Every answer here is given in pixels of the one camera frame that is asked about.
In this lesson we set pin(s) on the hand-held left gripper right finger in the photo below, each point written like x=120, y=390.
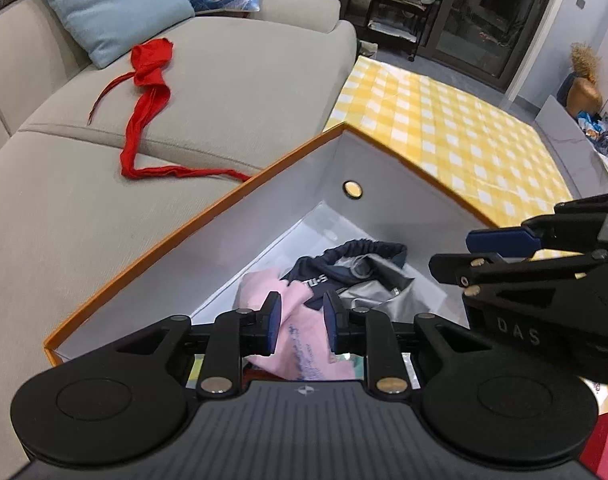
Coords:
x=332, y=322

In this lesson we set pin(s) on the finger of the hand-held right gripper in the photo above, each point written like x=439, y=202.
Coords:
x=504, y=241
x=499, y=265

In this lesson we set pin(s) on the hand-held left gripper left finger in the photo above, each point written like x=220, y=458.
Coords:
x=274, y=322

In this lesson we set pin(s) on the pink printed cloth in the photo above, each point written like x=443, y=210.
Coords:
x=304, y=342

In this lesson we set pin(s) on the orange storage box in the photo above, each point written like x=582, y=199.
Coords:
x=284, y=210

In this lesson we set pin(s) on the silver grey cloth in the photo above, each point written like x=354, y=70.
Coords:
x=409, y=305

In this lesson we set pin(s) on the navy elastic cloth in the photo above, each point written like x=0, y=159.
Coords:
x=369, y=250

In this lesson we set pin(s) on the white marble table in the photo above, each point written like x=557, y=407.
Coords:
x=559, y=130

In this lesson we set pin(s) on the red cardboard box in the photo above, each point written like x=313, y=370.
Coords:
x=606, y=450

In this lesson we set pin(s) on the yellow checkered mat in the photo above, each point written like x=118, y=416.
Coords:
x=434, y=125

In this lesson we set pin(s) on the blue snack packet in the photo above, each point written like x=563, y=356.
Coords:
x=591, y=125

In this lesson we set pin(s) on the gold vase with dried plant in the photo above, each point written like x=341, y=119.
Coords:
x=584, y=92

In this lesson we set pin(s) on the glass sliding door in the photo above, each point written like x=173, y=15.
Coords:
x=469, y=15

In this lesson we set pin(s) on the black storage rack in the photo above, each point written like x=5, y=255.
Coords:
x=399, y=25

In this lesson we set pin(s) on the beige fabric sofa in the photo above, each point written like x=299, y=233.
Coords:
x=58, y=210

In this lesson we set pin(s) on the red cloth sash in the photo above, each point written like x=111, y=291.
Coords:
x=148, y=60

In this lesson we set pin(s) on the light blue cushion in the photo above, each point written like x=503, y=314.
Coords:
x=108, y=5

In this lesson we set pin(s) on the wall switch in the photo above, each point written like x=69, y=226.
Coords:
x=580, y=2

